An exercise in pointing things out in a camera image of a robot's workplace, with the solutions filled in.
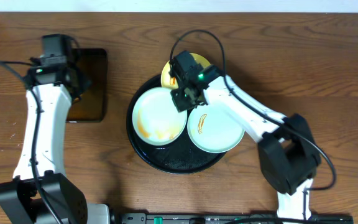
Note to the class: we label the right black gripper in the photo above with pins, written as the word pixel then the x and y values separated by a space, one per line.
pixel 181 104

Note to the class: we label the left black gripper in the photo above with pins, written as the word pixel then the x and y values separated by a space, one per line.
pixel 81 83

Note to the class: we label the light blue plate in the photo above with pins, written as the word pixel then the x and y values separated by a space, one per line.
pixel 155 118
pixel 212 130

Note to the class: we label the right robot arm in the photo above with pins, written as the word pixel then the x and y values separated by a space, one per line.
pixel 288 154

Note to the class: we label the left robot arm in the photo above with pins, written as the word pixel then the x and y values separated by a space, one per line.
pixel 39 191

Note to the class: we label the black rectangular water tray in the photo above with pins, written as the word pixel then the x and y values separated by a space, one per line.
pixel 92 106

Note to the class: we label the round black serving tray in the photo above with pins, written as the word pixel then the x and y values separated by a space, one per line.
pixel 179 157

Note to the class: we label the yellow plate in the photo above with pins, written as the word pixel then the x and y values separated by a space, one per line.
pixel 171 82

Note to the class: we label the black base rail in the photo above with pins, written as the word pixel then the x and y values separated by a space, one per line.
pixel 264 217

